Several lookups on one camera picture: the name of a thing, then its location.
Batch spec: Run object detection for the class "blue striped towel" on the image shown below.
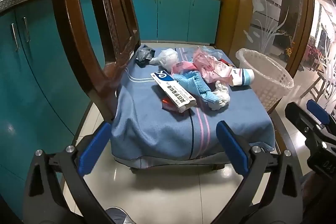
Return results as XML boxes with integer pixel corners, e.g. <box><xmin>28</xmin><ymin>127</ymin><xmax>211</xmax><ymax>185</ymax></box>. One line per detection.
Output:
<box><xmin>110</xmin><ymin>47</ymin><xmax>276</xmax><ymax>169</ymax></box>

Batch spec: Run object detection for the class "white tissue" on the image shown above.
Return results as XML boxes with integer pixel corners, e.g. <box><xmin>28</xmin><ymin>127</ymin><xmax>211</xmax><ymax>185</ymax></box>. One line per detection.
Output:
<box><xmin>210</xmin><ymin>81</ymin><xmax>231</xmax><ymax>111</ymax></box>

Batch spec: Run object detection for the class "etched glass sliding door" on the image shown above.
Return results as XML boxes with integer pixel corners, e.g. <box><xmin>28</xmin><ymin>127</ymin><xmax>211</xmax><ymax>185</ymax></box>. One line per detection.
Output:
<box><xmin>231</xmin><ymin>0</ymin><xmax>315</xmax><ymax>77</ymax></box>

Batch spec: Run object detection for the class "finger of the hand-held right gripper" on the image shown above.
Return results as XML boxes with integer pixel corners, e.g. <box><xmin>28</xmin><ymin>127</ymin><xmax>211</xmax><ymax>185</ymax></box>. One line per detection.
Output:
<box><xmin>307</xmin><ymin>99</ymin><xmax>336</xmax><ymax>135</ymax></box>
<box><xmin>285</xmin><ymin>102</ymin><xmax>322</xmax><ymax>147</ymax></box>

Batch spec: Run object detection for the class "white plastic bag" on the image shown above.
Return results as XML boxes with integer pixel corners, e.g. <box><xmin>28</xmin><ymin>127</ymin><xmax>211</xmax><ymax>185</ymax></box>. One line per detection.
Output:
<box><xmin>149</xmin><ymin>48</ymin><xmax>179</xmax><ymax>73</ymax></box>

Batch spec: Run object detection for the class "white and blue medicine box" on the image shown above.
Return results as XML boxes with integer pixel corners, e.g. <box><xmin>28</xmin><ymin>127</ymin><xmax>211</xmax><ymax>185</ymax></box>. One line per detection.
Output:
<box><xmin>150</xmin><ymin>69</ymin><xmax>197</xmax><ymax>113</ymax></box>

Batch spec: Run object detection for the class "white paper cup blue stripe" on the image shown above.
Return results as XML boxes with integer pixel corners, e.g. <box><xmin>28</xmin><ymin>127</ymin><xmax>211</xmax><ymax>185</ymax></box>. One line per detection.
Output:
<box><xmin>230</xmin><ymin>68</ymin><xmax>255</xmax><ymax>86</ymax></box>

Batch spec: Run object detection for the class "red snack packet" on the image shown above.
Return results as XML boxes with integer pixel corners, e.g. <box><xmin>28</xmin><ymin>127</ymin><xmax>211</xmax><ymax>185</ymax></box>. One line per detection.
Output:
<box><xmin>161</xmin><ymin>94</ymin><xmax>181</xmax><ymax>110</ymax></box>

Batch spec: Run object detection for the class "crumpled pink plastic bag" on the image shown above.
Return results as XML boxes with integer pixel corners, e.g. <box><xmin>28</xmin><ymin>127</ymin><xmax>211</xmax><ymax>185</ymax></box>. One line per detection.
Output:
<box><xmin>193</xmin><ymin>47</ymin><xmax>234</xmax><ymax>84</ymax></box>

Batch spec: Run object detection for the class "clear plastic bin liner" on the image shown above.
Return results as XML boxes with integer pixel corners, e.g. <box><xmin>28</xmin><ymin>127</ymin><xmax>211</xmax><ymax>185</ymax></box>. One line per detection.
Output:
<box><xmin>236</xmin><ymin>48</ymin><xmax>294</xmax><ymax>89</ymax></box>

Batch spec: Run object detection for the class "pink plastic bag purple label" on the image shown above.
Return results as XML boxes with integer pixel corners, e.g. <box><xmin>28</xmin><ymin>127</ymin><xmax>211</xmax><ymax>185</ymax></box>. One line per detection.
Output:
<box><xmin>171</xmin><ymin>61</ymin><xmax>196</xmax><ymax>76</ymax></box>

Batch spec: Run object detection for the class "person's right forearm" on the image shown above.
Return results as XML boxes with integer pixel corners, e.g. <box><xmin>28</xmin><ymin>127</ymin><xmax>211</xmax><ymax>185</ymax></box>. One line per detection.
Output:
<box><xmin>301</xmin><ymin>172</ymin><xmax>336</xmax><ymax>224</ymax></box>

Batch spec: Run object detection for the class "white plastic mesh basket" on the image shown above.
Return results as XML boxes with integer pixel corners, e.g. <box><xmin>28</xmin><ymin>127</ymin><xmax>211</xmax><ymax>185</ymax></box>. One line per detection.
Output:
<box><xmin>236</xmin><ymin>48</ymin><xmax>294</xmax><ymax>112</ymax></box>

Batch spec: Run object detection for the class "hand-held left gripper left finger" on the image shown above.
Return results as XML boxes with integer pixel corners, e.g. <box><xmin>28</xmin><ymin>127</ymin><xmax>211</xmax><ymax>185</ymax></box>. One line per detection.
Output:
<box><xmin>23</xmin><ymin>122</ymin><xmax>113</xmax><ymax>224</ymax></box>

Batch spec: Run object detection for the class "dark grey plastic bag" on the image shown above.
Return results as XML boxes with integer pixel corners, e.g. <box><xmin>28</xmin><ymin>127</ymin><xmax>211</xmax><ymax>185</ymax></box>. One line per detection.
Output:
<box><xmin>135</xmin><ymin>44</ymin><xmax>156</xmax><ymax>68</ymax></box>

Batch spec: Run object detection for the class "wooden display cabinet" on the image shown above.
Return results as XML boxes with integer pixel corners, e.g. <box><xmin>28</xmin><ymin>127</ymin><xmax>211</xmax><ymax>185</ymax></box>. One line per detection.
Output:
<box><xmin>209</xmin><ymin>0</ymin><xmax>240</xmax><ymax>56</ymax></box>

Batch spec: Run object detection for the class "carved wooden chair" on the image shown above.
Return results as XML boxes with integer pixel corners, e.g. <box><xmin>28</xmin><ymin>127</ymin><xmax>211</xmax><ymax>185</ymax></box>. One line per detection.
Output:
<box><xmin>48</xmin><ymin>0</ymin><xmax>298</xmax><ymax>174</ymax></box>

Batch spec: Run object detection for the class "light blue waffle cloth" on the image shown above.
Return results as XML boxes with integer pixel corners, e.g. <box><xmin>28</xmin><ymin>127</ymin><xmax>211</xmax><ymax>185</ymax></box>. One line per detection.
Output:
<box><xmin>173</xmin><ymin>70</ymin><xmax>218</xmax><ymax>106</ymax></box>

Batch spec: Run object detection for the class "person's grey shoe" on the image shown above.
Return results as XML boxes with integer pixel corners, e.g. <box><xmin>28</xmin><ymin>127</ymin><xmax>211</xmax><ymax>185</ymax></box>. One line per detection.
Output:
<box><xmin>105</xmin><ymin>207</ymin><xmax>132</xmax><ymax>224</ymax></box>

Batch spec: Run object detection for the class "wooden table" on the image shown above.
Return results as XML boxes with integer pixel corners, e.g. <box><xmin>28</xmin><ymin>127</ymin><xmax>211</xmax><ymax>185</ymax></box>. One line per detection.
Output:
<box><xmin>303</xmin><ymin>67</ymin><xmax>336</xmax><ymax>109</ymax></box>

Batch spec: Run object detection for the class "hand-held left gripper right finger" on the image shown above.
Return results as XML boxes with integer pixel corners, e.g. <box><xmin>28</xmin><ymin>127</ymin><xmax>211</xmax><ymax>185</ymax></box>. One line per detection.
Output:
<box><xmin>216</xmin><ymin>120</ymin><xmax>306</xmax><ymax>224</ymax></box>

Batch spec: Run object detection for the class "light blue plastic wrapper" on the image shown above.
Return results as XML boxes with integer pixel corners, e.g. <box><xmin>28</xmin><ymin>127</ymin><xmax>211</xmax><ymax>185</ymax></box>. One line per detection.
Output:
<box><xmin>202</xmin><ymin>46</ymin><xmax>223</xmax><ymax>56</ymax></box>

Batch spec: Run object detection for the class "teal cabinet under stove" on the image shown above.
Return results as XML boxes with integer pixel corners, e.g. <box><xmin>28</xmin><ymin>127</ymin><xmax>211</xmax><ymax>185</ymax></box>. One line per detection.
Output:
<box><xmin>131</xmin><ymin>0</ymin><xmax>222</xmax><ymax>45</ymax></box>

